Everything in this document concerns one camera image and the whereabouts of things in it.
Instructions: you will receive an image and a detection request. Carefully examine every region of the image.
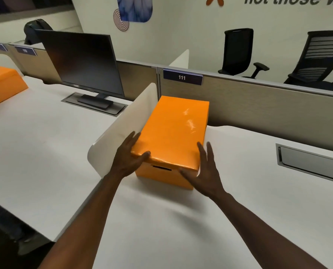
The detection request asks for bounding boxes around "person's right hand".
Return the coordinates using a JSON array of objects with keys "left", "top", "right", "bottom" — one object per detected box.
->
[{"left": 179, "top": 142, "right": 226, "bottom": 200}]

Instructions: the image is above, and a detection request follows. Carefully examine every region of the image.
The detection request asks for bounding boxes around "person's left hand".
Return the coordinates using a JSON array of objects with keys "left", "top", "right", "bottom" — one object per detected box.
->
[{"left": 108, "top": 131, "right": 151, "bottom": 180}]

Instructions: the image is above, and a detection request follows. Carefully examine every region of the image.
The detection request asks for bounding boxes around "glossy orange box lid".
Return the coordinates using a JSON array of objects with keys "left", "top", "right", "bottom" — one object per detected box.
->
[{"left": 131, "top": 95, "right": 210, "bottom": 173}]

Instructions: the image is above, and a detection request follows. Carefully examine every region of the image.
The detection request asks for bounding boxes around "person's left forearm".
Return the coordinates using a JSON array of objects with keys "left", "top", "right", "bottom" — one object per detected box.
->
[{"left": 37, "top": 172, "right": 125, "bottom": 269}]

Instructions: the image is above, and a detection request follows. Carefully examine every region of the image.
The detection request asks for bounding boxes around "person's right forearm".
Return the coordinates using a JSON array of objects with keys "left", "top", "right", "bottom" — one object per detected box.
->
[{"left": 211, "top": 191, "right": 329, "bottom": 269}]

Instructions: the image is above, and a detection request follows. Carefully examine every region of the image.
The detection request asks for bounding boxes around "white curved desk divider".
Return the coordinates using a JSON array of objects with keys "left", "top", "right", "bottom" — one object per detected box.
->
[
  {"left": 0, "top": 54, "right": 24, "bottom": 78},
  {"left": 87, "top": 82, "right": 159, "bottom": 179}
]

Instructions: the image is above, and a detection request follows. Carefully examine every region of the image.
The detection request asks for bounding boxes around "beige desk partition panel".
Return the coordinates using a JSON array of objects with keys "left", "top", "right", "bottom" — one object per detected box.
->
[
  {"left": 158, "top": 67, "right": 333, "bottom": 155},
  {"left": 0, "top": 40, "right": 159, "bottom": 102}
]

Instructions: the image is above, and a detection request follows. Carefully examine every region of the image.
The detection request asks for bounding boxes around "black computer monitor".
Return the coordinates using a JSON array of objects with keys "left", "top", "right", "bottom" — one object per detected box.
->
[{"left": 35, "top": 29, "right": 126, "bottom": 110}]

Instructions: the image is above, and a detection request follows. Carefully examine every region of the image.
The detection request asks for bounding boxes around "black mesh office chair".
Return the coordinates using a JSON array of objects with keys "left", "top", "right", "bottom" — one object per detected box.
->
[{"left": 218, "top": 28, "right": 270, "bottom": 79}]

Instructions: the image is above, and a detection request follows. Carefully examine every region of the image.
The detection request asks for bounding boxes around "orange cardboard box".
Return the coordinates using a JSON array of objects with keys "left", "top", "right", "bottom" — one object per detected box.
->
[{"left": 0, "top": 66, "right": 29, "bottom": 110}]

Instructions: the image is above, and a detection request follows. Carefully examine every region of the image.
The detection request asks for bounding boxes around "black slatted office chair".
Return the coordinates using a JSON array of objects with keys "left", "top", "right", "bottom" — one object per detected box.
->
[{"left": 283, "top": 30, "right": 333, "bottom": 93}]

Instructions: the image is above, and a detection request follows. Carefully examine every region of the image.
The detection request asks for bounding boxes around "red spiral wall decal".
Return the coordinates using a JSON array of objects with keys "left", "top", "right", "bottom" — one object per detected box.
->
[{"left": 113, "top": 8, "right": 130, "bottom": 32}]

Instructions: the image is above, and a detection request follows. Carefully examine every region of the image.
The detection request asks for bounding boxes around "blue wall poster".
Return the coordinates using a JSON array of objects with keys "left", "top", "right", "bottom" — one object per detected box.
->
[{"left": 116, "top": 0, "right": 153, "bottom": 23}]

